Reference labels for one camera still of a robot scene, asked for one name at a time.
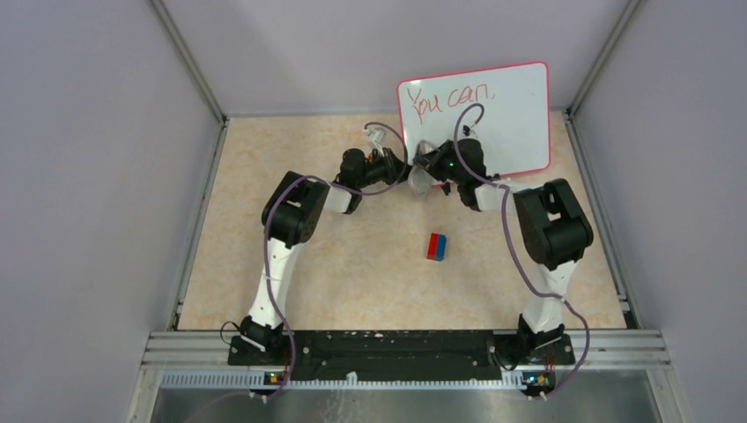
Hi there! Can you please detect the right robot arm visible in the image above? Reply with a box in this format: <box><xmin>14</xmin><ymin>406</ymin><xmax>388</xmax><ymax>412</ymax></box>
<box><xmin>414</xmin><ymin>138</ymin><xmax>594</xmax><ymax>363</ymax></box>

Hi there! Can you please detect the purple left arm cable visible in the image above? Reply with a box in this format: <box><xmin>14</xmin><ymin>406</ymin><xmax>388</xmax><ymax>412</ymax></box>
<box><xmin>263</xmin><ymin>121</ymin><xmax>410</xmax><ymax>404</ymax></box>

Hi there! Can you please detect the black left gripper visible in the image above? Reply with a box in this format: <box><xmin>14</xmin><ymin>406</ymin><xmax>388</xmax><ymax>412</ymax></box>
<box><xmin>355</xmin><ymin>147</ymin><xmax>417</xmax><ymax>189</ymax></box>

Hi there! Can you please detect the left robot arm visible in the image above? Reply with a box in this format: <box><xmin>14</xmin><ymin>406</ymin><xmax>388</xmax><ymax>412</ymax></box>
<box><xmin>230</xmin><ymin>147</ymin><xmax>411</xmax><ymax>365</ymax></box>

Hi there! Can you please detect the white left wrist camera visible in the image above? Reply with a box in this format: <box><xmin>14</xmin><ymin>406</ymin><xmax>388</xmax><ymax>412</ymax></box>
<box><xmin>363</xmin><ymin>127</ymin><xmax>386</xmax><ymax>149</ymax></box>

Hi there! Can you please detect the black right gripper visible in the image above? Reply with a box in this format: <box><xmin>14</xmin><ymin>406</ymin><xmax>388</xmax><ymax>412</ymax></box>
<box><xmin>416</xmin><ymin>140</ymin><xmax>466</xmax><ymax>186</ymax></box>

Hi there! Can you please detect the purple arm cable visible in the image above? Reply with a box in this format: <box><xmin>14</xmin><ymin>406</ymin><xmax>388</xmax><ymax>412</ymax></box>
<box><xmin>453</xmin><ymin>103</ymin><xmax>592</xmax><ymax>401</ymax></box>
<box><xmin>263</xmin><ymin>121</ymin><xmax>410</xmax><ymax>404</ymax></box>

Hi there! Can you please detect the pink framed whiteboard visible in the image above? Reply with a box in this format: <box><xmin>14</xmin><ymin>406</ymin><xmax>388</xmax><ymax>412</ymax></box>
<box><xmin>396</xmin><ymin>61</ymin><xmax>551</xmax><ymax>176</ymax></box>

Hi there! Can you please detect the white toothed cable rail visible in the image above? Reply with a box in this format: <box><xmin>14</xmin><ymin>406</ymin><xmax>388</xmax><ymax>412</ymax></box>
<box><xmin>160</xmin><ymin>370</ymin><xmax>526</xmax><ymax>390</ymax></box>

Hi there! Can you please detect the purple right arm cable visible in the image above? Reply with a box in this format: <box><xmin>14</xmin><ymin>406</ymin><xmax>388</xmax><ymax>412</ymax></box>
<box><xmin>453</xmin><ymin>103</ymin><xmax>592</xmax><ymax>401</ymax></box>

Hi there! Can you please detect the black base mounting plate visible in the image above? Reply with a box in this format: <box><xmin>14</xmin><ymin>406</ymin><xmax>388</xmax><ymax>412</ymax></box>
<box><xmin>227</xmin><ymin>330</ymin><xmax>576</xmax><ymax>382</ymax></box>

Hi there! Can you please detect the red and blue block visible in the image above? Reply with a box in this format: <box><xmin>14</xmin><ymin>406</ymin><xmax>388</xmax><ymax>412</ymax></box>
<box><xmin>426</xmin><ymin>233</ymin><xmax>447</xmax><ymax>262</ymax></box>

